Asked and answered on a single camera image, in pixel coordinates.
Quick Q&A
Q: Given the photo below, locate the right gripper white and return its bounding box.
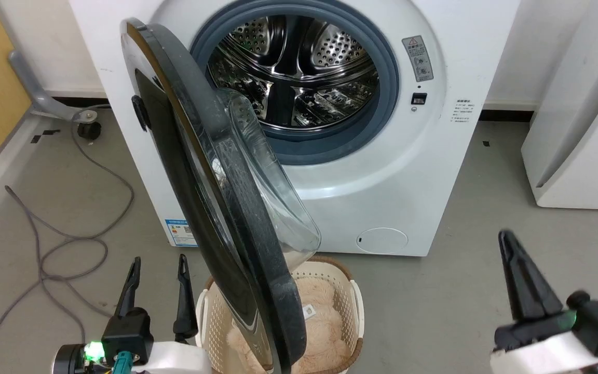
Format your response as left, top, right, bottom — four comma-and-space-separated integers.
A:
490, 230, 598, 374

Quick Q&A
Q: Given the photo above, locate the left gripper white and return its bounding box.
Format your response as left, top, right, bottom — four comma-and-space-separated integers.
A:
51, 254, 212, 374

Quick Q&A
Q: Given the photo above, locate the black round glass washer door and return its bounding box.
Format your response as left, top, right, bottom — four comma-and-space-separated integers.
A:
120, 18, 322, 374

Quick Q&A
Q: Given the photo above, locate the white front-load washing machine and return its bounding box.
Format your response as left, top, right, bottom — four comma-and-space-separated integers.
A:
69, 0, 522, 258

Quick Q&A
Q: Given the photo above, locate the grey rubber door gasket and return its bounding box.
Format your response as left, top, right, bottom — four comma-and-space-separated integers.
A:
190, 0, 400, 166

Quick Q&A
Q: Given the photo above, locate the blue energy label sticker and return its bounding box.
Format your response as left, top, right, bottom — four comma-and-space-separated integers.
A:
165, 218, 198, 248

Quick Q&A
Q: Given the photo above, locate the pink fluffy plush blanket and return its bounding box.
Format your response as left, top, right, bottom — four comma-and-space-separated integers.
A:
226, 277, 354, 374

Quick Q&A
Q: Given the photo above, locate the white appliance with slanted panel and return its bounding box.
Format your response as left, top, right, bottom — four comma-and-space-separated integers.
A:
521, 0, 598, 211

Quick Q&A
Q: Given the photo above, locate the round white filter cover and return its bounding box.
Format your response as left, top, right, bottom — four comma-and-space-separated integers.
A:
356, 227, 409, 255

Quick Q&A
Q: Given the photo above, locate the white woven laundry basket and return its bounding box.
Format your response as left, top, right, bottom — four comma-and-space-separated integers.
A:
195, 256, 365, 374

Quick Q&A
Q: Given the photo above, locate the small printed text label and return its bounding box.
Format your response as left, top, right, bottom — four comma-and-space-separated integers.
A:
454, 99, 477, 126

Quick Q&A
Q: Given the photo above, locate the grey caster leg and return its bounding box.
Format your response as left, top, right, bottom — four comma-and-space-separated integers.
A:
8, 49, 111, 123

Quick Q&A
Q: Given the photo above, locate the grey warning sticker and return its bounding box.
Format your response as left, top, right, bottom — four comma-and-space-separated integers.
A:
402, 35, 434, 83

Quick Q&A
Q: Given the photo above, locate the perforated steel washer drum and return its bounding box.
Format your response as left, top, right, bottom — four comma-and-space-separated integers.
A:
207, 15, 381, 130

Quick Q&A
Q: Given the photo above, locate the thin grey power cable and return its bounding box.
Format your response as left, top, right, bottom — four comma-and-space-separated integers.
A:
0, 122, 136, 374

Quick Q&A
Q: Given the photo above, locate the black door handle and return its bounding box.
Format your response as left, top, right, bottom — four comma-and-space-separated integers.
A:
132, 95, 151, 132

